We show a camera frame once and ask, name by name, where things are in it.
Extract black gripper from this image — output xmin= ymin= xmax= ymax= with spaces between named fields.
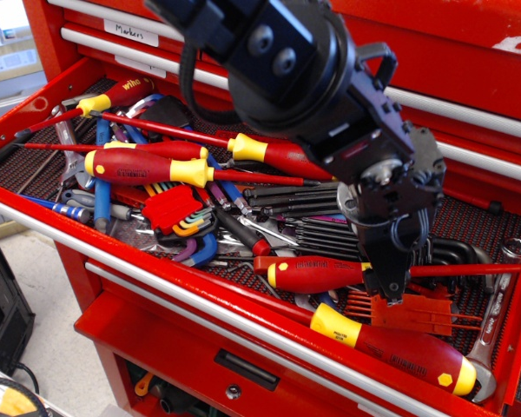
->
xmin=294 ymin=43 xmax=445 ymax=305

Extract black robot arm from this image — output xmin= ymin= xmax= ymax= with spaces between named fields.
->
xmin=148 ymin=1 xmax=445 ymax=304

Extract black Tekton torx key set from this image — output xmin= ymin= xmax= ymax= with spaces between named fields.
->
xmin=275 ymin=215 xmax=499 ymax=267

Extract orange red plastic key holder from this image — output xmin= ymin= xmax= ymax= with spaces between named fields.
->
xmin=344 ymin=291 xmax=482 ymax=336

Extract blue hex key holder set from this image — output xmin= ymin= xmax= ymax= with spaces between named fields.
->
xmin=243 ymin=182 xmax=340 ymax=218

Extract silver combination wrench right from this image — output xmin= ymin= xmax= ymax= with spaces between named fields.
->
xmin=466 ymin=237 xmax=521 ymax=404

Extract large red yellow screwdriver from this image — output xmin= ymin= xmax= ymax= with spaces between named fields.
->
xmin=230 ymin=286 xmax=477 ymax=396

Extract black red small screwdriver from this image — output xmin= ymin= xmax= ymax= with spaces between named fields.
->
xmin=213 ymin=207 xmax=272 ymax=256

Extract red metal tool chest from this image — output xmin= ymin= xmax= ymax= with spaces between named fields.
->
xmin=24 ymin=1 xmax=521 ymax=416

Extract blue purple large hex keys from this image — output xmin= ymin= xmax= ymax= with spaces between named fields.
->
xmin=172 ymin=233 xmax=218 ymax=267

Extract red holder coloured hex keys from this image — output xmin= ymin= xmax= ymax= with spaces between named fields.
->
xmin=142 ymin=185 xmax=213 ymax=239

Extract slim red yellow screwdriver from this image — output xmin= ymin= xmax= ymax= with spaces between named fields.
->
xmin=16 ymin=141 xmax=209 ymax=160

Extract open red tool drawer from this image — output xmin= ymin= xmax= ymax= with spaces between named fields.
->
xmin=0 ymin=56 xmax=521 ymax=417

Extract red wiha screwdriver back left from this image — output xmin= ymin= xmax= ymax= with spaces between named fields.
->
xmin=14 ymin=77 xmax=156 ymax=138

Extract blue striped precision screwdriver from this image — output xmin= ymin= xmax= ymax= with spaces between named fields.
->
xmin=21 ymin=194 xmax=91 ymax=223

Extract silver adjustable wrench left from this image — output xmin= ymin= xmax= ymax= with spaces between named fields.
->
xmin=50 ymin=103 xmax=95 ymax=190

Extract white Markers label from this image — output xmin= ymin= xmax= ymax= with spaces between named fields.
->
xmin=103 ymin=19 xmax=159 ymax=47

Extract black box on floor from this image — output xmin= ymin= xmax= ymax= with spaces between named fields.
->
xmin=0 ymin=248 xmax=35 ymax=375

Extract blue handled nut driver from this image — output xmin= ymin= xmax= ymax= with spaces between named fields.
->
xmin=94 ymin=118 xmax=110 ymax=233

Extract grey handled screwdriver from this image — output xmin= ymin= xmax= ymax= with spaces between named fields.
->
xmin=61 ymin=189 xmax=141 ymax=221

